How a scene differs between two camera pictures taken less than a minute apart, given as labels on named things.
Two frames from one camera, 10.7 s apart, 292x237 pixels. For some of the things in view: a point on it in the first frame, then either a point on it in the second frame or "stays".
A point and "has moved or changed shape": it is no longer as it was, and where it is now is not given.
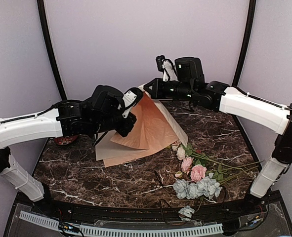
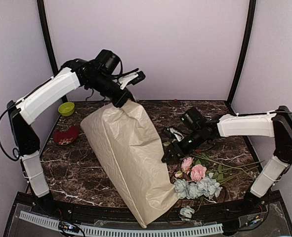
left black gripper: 124,130 -> 120,101
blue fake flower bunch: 207,186 stays
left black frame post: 42,12 stays
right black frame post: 247,42 stays
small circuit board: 67,227 stays
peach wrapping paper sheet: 155,129 has moved or changed shape
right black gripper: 157,93 -> 173,147
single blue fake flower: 185,213 stays
